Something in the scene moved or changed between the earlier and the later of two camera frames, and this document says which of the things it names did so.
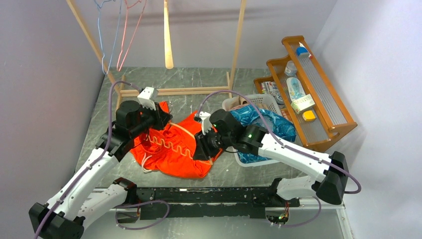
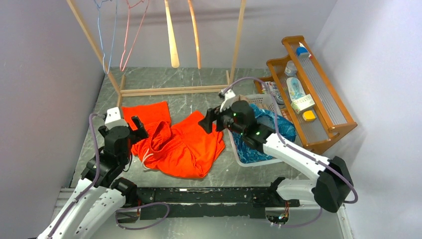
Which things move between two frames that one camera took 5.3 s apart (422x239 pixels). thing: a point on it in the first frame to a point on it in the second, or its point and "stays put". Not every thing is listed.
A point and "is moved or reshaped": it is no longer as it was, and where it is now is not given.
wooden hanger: x=168 y=56 is moved or reshaped
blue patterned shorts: x=282 y=129 stays put
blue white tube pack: x=294 y=89 stays put
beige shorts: x=239 y=100 stays put
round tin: x=279 y=100 stays put
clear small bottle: x=290 y=69 stays put
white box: x=301 y=104 stays put
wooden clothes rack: x=122 y=90 stays put
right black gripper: x=201 y=153 to x=212 y=115
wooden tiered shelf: x=306 y=95 stays put
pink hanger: x=128 y=7 is moved or reshaped
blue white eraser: x=302 y=52 stays put
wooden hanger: x=210 y=159 to x=196 y=31
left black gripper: x=161 y=118 to x=140 y=132
